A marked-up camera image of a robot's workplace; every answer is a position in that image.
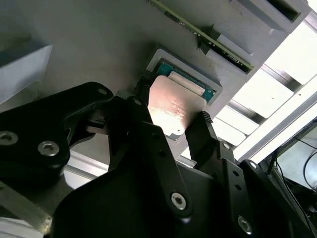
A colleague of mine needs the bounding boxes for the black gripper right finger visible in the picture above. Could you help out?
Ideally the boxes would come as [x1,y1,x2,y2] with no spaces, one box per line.
[185,111,313,238]

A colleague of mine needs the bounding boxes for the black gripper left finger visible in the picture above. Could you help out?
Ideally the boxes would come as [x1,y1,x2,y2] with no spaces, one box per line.
[0,78,194,224]

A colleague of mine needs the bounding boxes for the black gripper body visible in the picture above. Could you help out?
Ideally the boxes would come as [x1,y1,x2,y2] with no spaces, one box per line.
[52,163,233,238]

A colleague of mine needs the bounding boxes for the silver-topped CPU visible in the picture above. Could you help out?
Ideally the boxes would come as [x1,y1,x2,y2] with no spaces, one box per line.
[146,63,215,139]

